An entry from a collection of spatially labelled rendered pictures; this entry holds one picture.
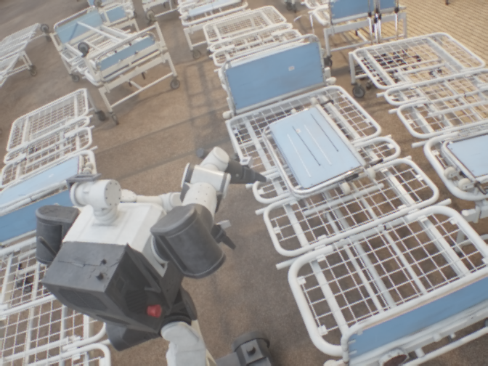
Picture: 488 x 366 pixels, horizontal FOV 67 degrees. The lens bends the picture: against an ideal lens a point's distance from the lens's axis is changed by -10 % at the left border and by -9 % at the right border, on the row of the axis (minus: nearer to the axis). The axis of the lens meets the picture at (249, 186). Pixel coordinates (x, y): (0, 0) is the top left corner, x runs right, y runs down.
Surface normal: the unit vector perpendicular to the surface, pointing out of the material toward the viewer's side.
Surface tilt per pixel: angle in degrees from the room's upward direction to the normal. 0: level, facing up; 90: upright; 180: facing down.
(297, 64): 90
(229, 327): 0
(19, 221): 90
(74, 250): 1
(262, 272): 0
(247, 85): 90
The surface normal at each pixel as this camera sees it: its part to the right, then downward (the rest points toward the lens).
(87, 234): -0.24, -0.72
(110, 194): 0.94, -0.01
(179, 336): 0.31, 0.58
